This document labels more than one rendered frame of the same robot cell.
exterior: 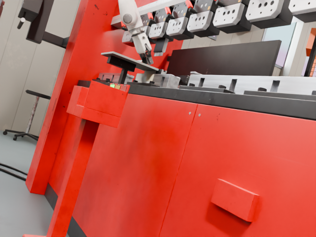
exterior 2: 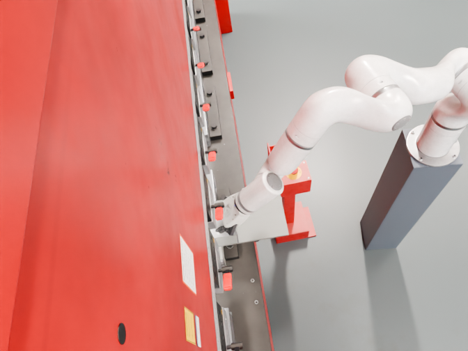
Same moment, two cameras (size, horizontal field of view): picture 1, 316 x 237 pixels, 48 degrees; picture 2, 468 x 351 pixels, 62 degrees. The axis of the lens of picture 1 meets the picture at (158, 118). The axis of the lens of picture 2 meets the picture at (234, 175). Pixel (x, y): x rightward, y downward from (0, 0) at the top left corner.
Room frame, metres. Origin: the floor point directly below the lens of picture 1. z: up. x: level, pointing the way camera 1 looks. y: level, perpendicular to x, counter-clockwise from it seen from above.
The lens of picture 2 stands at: (2.34, 0.52, 2.33)
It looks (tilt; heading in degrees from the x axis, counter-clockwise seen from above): 61 degrees down; 213
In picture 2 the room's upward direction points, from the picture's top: 14 degrees counter-clockwise
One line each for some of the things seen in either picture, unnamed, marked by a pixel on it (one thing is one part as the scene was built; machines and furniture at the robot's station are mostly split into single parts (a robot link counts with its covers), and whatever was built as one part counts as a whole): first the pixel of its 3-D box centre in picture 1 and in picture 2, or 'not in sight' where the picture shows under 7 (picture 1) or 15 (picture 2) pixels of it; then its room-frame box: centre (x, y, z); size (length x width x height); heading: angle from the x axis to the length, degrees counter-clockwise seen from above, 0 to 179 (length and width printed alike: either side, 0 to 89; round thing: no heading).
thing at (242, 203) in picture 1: (233, 199); (230, 85); (0.96, -0.26, 0.59); 0.15 x 0.02 x 0.07; 29
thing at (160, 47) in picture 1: (160, 47); not in sight; (1.93, 0.10, 1.13); 0.10 x 0.02 x 0.10; 29
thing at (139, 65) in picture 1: (129, 61); (248, 218); (1.86, 0.23, 1.00); 0.26 x 0.18 x 0.01; 119
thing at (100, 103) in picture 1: (97, 98); (289, 167); (1.48, 0.26, 0.75); 0.20 x 0.16 x 0.18; 31
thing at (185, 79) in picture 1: (177, 77); not in sight; (2.02, -0.04, 1.01); 0.26 x 0.12 x 0.05; 119
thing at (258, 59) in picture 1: (207, 77); not in sight; (2.39, -0.24, 1.12); 1.13 x 0.02 x 0.44; 29
